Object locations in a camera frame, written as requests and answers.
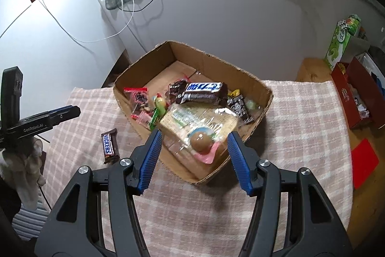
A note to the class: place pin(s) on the green printed carton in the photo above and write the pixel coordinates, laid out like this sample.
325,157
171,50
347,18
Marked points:
340,43

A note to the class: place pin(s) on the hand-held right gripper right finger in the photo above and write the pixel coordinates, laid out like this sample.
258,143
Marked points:
239,163

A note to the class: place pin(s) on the red topped nut packet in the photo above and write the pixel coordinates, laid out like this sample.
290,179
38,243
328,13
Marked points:
140,99

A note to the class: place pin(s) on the red box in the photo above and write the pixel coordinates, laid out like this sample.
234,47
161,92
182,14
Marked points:
346,94

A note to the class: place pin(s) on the clear bread packet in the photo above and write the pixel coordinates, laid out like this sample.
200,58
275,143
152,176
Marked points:
180,121

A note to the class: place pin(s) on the person's left hand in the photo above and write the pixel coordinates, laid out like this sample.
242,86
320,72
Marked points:
25,172

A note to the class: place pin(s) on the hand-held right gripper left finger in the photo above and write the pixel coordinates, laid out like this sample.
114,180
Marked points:
150,160

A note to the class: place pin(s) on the cardboard box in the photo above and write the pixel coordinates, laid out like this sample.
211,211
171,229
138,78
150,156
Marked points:
195,64

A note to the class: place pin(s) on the yellow candy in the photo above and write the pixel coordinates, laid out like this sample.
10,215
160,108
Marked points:
234,93

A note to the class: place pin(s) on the dark snack packet red seals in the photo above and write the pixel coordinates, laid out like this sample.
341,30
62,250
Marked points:
177,90

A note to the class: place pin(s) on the small brown chocolate bar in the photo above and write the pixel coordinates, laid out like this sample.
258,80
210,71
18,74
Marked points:
109,145

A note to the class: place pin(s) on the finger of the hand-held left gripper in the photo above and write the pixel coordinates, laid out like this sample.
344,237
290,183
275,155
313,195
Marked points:
64,109
67,118

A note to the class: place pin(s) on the large brown chocolate bar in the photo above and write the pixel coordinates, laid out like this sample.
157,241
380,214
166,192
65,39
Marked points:
201,91

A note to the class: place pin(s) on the green jelly cup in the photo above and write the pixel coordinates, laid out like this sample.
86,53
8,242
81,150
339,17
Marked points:
252,106

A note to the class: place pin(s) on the pink plaid cloth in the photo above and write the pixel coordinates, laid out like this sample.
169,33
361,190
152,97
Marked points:
300,124

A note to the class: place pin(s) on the grey box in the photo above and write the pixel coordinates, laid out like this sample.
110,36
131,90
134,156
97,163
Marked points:
358,49

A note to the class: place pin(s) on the red flat card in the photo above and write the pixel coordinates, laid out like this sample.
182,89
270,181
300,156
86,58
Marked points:
364,163

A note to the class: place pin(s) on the brown egg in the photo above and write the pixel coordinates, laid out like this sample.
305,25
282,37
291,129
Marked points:
201,141

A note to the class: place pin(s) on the dark serrated snack packet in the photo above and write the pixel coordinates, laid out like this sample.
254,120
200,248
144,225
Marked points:
239,109

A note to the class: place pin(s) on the green lollipop packet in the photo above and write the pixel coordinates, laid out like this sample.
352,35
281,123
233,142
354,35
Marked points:
157,115

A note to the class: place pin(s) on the pink snack packet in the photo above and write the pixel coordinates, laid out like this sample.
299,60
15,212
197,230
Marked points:
144,118

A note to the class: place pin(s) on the striped grey cloth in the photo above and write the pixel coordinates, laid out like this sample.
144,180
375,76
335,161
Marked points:
30,224

